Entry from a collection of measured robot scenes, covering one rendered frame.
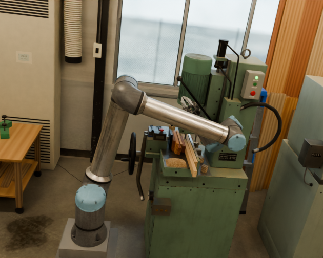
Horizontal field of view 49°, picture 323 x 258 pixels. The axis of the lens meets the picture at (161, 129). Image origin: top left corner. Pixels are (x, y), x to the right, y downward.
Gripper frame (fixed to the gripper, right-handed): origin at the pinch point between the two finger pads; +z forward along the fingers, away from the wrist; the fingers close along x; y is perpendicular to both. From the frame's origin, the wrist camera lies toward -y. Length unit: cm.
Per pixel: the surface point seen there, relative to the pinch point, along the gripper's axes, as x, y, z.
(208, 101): -9.8, -21.8, 0.4
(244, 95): -29.2, -20.3, -11.3
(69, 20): 49, -35, 148
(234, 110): -19.1, -21.0, -14.8
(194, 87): -8.1, -10.8, 8.0
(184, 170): 25.3, -19.4, -29.0
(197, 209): 38, -52, -45
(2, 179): 169, -43, 64
